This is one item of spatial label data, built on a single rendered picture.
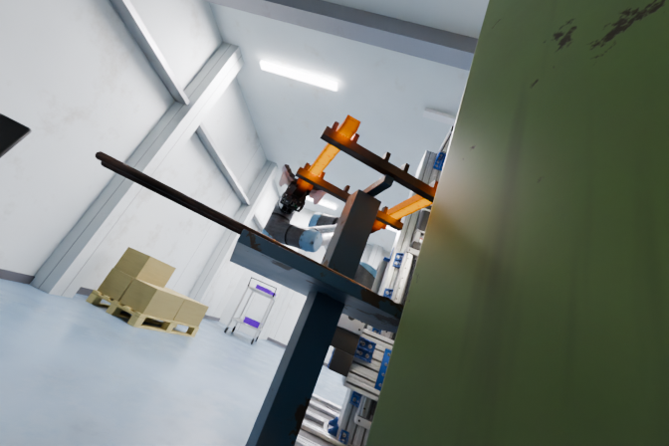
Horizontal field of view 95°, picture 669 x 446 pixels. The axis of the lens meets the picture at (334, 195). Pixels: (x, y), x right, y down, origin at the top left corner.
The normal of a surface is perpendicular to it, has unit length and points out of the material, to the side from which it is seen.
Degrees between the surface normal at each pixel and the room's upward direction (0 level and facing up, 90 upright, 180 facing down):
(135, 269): 90
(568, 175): 90
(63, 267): 90
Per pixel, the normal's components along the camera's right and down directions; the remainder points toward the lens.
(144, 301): -0.16, -0.49
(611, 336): -0.84, -0.48
